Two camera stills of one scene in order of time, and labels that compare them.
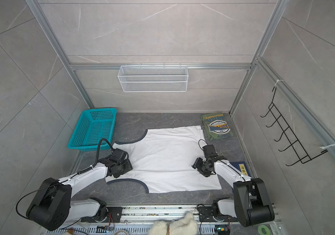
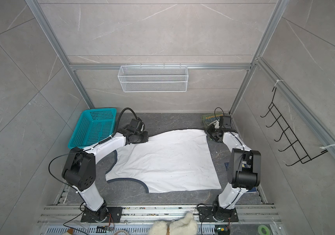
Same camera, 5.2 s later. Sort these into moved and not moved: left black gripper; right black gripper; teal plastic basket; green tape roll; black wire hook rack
Moved: left black gripper; right black gripper
Not moved: teal plastic basket; black wire hook rack; green tape roll
